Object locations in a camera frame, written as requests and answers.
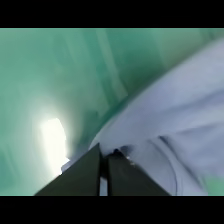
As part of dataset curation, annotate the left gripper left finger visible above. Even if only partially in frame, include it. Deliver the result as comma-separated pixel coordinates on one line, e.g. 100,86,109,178
34,142,102,197

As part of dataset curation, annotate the light purple T-shirt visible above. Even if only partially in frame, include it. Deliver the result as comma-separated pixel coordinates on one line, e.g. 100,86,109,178
61,37,224,197

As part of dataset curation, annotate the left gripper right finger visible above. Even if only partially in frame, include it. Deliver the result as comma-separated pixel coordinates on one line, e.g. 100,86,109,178
106,149,172,197

